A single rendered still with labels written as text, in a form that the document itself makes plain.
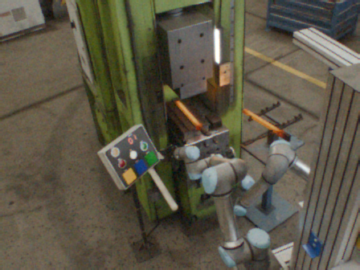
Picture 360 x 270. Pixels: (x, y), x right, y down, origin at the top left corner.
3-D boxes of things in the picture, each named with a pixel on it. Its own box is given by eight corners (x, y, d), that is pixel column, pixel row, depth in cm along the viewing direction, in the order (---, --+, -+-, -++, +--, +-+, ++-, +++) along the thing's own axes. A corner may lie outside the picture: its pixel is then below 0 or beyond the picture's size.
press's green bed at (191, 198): (227, 210, 342) (228, 172, 313) (190, 226, 331) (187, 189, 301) (198, 172, 382) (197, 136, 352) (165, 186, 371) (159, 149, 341)
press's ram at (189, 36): (223, 73, 260) (223, 17, 235) (173, 89, 249) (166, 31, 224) (195, 50, 290) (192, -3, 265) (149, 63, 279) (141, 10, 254)
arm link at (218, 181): (255, 263, 193) (235, 164, 179) (229, 275, 189) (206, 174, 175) (244, 252, 204) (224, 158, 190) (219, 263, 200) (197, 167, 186)
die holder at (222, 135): (229, 172, 312) (229, 129, 284) (187, 190, 301) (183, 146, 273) (197, 135, 353) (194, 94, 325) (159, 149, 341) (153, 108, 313)
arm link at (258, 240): (273, 255, 200) (276, 239, 191) (251, 264, 196) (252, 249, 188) (261, 238, 208) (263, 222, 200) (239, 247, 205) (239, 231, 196)
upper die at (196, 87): (206, 91, 262) (206, 79, 256) (181, 100, 256) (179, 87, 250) (180, 66, 292) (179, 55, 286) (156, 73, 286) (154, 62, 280)
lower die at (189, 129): (208, 131, 284) (208, 122, 279) (184, 140, 278) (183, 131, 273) (183, 104, 315) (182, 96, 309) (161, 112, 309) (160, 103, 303)
